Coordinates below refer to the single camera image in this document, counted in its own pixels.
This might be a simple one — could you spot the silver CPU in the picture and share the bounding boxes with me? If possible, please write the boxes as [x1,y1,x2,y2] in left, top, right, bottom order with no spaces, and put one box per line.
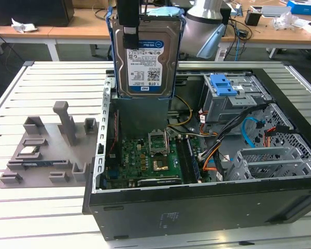
[19,146,39,156]

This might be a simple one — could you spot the blue cardboard box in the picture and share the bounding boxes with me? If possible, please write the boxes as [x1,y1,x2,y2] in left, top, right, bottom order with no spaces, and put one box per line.
[286,0,311,15]

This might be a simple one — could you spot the white power strip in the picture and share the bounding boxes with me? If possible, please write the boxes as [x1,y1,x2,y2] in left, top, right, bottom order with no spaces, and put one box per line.
[215,48,228,62]

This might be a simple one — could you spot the blue data wire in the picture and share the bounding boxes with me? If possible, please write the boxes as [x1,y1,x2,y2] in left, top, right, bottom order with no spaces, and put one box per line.
[242,118,265,149]

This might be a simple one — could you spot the blue plastic drive latch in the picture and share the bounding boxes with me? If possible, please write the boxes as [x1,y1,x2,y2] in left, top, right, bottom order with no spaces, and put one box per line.
[209,74,238,96]

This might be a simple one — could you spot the black graphics card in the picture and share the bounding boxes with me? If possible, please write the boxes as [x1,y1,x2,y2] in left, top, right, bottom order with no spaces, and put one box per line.
[137,177,183,187]

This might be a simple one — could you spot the brown cardboard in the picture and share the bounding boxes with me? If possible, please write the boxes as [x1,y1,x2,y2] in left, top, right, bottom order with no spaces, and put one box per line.
[72,0,118,10]

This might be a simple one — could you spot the large black box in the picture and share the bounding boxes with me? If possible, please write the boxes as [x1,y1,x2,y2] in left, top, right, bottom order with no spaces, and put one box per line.
[0,0,75,27]

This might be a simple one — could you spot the wooden desk white frame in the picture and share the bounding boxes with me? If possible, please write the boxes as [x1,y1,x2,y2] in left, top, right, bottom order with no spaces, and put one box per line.
[220,0,311,60]
[0,5,115,62]

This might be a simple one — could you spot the orange power wire black plug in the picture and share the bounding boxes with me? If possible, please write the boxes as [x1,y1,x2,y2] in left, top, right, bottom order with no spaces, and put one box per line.
[263,126,294,149]

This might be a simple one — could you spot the black cable bundle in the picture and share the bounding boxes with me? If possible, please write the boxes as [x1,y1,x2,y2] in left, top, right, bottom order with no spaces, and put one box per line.
[198,102,278,159]

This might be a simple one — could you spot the grey parts rack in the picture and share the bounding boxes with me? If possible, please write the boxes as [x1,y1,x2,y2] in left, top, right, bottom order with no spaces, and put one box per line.
[0,101,99,189]

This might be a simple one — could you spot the black cables on desk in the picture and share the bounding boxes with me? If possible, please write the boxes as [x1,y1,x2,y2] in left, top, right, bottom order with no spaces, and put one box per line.
[93,6,112,24]

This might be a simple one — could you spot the orange wire bundle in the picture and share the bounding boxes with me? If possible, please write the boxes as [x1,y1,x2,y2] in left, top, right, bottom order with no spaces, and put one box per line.
[202,149,222,172]

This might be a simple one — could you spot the black RAM slot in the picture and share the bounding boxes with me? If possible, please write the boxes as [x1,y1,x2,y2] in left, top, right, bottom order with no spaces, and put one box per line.
[175,139,190,184]

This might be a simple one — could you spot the hanging blue cable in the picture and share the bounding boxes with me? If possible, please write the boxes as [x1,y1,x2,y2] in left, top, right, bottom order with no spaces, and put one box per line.
[234,38,246,62]

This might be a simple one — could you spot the white box black inlay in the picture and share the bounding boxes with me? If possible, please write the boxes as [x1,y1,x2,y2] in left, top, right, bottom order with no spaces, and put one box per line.
[294,19,311,35]

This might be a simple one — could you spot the black PC case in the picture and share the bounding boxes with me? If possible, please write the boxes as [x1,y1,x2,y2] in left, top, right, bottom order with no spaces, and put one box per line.
[82,67,311,242]

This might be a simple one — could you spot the blue RAM stick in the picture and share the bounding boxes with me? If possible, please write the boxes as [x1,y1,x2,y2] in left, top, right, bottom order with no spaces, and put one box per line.
[22,161,54,168]

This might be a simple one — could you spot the hard disk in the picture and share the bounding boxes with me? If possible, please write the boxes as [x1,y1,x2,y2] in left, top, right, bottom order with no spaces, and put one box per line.
[105,6,186,101]

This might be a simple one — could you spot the dark RAM stick with label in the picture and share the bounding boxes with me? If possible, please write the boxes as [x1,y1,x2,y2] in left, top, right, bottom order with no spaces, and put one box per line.
[186,137,201,183]

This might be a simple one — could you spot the grey metal disk bay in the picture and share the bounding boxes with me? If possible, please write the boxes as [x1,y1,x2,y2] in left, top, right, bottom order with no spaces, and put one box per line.
[225,146,311,182]

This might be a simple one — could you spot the crumpled clear plastic bag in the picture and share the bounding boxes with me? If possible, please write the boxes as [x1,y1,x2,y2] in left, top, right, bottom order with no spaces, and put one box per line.
[271,11,300,31]

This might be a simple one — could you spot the crumpled white paper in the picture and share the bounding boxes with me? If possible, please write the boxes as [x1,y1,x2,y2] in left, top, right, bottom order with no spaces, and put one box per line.
[11,18,38,34]

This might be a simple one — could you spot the yellow wire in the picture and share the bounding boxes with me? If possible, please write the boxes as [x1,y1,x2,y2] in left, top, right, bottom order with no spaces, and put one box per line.
[167,94,193,128]

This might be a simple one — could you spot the CPU socket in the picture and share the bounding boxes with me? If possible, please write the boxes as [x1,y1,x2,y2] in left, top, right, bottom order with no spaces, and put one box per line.
[152,158,170,173]

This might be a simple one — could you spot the grey power supply unit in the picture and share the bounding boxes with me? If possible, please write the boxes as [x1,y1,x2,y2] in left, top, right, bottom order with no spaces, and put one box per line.
[111,95,171,133]

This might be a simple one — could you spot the flat grey tray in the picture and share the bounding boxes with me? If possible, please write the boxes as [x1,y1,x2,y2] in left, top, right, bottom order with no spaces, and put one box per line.
[250,5,292,18]

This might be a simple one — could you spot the green motherboard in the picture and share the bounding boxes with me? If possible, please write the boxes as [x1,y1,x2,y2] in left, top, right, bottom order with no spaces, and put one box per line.
[103,124,213,187]

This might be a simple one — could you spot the thin metal locking lever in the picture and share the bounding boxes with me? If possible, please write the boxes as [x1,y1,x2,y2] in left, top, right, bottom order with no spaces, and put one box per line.
[165,128,172,155]

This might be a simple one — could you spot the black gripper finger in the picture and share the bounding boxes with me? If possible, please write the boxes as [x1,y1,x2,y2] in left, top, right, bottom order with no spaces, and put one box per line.
[117,0,141,50]

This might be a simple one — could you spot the red thin wire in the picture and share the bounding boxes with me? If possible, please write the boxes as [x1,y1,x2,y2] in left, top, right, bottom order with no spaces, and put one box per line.
[109,110,120,158]

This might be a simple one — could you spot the grey drive cage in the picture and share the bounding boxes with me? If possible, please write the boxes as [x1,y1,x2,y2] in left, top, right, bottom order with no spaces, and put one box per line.
[199,74,272,125]

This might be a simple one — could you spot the small black container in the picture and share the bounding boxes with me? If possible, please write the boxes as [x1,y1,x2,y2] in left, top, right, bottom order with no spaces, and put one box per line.
[245,11,262,26]

